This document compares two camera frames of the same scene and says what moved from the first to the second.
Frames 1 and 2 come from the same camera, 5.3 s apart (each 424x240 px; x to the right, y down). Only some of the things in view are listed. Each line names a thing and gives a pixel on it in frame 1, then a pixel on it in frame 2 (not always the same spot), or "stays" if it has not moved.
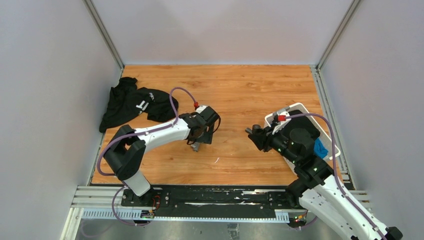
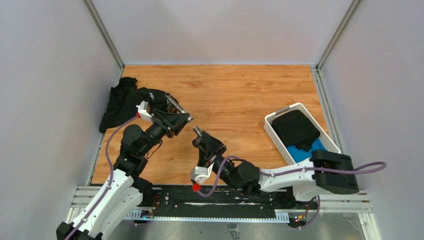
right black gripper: (269, 136) to (212, 146)
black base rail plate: (206, 198) stays
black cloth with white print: (125, 101) stays
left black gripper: (207, 137) to (171, 123)
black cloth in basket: (300, 122) stays
